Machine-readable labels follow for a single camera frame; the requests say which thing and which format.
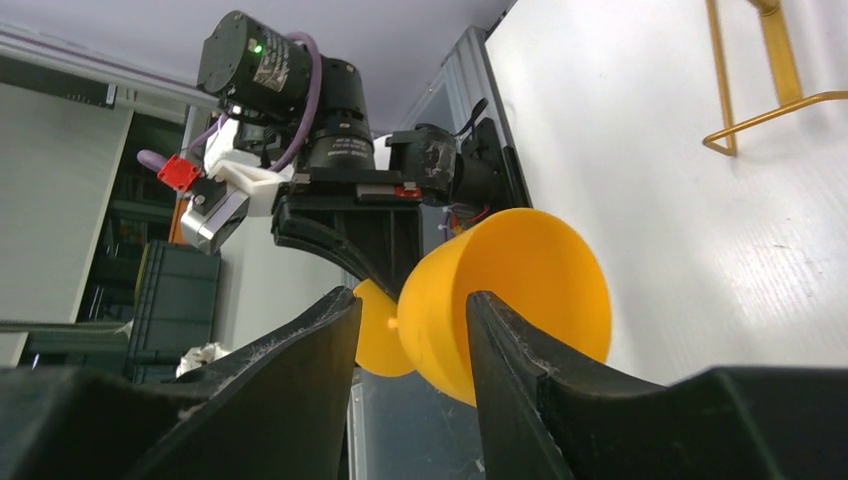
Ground dark storage crate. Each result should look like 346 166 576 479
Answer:
125 240 221 384

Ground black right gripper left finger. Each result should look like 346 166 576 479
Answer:
1 287 362 479

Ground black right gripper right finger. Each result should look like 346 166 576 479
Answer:
467 292 847 479

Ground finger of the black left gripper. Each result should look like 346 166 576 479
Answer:
271 211 423 301

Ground yellow wine glass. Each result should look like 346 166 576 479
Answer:
354 208 612 406

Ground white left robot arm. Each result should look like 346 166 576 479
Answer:
181 10 531 298

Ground gold wire glass rack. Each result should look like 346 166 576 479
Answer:
701 1 847 157

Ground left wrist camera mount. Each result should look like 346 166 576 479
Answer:
156 119 293 257

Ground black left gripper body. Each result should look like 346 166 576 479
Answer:
272 166 423 239

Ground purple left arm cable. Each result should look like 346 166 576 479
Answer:
135 31 326 175

